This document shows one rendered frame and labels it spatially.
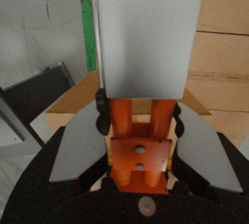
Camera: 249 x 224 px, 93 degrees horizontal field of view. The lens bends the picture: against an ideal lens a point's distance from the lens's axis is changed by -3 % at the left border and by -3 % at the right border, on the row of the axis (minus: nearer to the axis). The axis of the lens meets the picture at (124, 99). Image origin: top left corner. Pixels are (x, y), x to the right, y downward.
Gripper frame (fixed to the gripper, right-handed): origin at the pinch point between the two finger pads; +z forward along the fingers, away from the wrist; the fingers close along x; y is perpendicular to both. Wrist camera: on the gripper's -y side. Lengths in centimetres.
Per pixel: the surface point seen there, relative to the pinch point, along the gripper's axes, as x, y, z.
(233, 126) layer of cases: 66, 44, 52
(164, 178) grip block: 4.7, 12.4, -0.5
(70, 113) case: -14.9, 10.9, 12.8
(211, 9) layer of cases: 32, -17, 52
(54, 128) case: -20.2, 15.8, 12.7
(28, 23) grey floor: -92, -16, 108
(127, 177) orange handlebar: -0.7, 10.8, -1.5
